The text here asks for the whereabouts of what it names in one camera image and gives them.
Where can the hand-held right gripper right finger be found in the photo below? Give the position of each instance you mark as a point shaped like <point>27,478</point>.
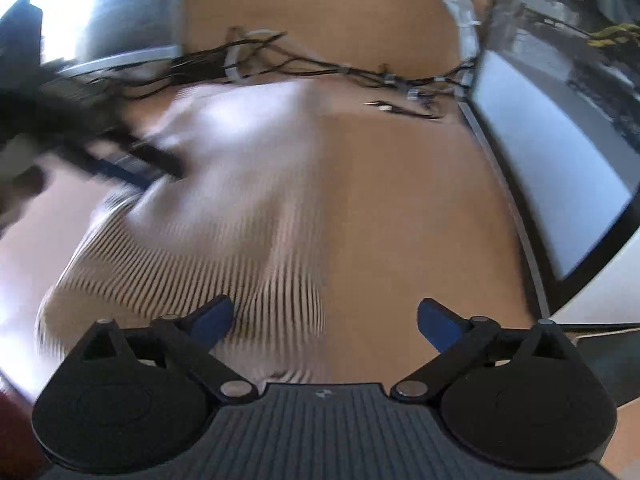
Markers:
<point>440,325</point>

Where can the striped beige garment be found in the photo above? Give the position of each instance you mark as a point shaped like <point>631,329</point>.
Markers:
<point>210,220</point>

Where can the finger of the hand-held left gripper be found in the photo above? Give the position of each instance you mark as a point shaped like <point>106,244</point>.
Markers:
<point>120,172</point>
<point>160,160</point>

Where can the black computer monitor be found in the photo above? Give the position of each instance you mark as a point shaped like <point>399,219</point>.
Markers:
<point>125,10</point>

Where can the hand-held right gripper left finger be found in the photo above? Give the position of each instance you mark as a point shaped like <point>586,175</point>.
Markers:
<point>210,322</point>

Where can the white computer case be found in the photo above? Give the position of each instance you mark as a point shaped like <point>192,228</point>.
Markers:
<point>550,160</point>

